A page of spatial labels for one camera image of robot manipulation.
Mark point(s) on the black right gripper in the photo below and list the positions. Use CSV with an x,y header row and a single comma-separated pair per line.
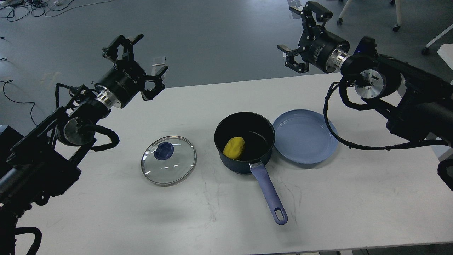
x,y
324,51

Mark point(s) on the glass pot lid blue knob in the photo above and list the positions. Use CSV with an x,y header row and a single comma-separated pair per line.
x,y
168,161

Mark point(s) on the white chair legs with casters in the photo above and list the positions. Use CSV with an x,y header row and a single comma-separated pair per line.
x,y
398,9

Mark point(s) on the black box at left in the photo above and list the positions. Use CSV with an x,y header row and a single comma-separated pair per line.
x,y
8,138

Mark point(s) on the yellow potato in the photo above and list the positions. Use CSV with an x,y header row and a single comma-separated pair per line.
x,y
234,148

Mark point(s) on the dark blue saucepan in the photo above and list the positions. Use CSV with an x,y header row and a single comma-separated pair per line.
x,y
259,136

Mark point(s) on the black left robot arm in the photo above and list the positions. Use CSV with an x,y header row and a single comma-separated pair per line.
x,y
44,163

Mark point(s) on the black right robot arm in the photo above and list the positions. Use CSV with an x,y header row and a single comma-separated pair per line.
x,y
416,104

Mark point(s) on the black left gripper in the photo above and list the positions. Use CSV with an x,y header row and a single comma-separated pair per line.
x,y
126,78

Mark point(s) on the blue plate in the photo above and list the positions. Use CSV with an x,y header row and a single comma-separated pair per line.
x,y
303,137

